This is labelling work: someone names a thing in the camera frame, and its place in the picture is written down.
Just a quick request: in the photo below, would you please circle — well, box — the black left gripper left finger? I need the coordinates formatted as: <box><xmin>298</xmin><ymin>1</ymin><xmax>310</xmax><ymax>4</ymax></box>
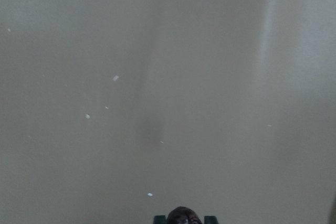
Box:
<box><xmin>153</xmin><ymin>215</ymin><xmax>166</xmax><ymax>224</ymax></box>

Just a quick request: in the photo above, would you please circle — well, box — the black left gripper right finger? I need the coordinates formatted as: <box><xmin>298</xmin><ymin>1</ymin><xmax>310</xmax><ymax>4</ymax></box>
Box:
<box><xmin>204</xmin><ymin>216</ymin><xmax>217</xmax><ymax>224</ymax></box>

